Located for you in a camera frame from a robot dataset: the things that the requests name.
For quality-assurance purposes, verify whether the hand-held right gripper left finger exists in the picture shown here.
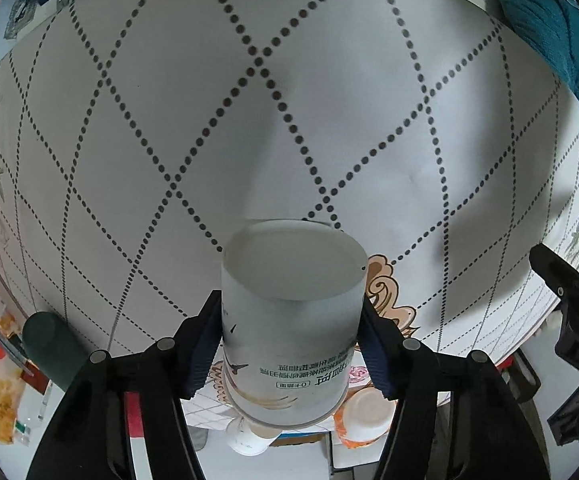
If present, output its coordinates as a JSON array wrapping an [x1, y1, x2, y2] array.
[[32, 290, 224, 480]]

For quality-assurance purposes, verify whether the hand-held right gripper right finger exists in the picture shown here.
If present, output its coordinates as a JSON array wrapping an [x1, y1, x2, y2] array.
[[358, 294, 556, 480]]

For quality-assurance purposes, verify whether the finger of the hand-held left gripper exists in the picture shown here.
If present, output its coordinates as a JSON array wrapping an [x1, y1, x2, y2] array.
[[528, 244, 579, 312]]

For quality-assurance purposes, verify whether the white printed cup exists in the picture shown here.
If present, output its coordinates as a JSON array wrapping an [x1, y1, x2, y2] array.
[[220, 217, 369, 428]]

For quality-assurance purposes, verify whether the orange and white cup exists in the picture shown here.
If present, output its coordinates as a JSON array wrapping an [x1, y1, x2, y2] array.
[[332, 400, 395, 450]]

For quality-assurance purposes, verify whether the small white paper cup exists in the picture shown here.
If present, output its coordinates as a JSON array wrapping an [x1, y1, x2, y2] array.
[[226, 417, 281, 457]]

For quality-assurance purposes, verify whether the dark green cup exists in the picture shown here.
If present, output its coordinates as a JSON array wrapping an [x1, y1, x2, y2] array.
[[22, 311, 93, 406]]

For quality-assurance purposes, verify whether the white bowl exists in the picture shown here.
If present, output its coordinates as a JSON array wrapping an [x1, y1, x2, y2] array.
[[343, 387, 397, 442]]

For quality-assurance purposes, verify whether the teal cloth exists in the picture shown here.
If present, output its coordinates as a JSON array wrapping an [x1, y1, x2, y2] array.
[[489, 0, 579, 137]]

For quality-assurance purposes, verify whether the white dotted tablecloth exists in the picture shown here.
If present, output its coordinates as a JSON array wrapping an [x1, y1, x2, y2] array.
[[0, 0, 579, 461]]

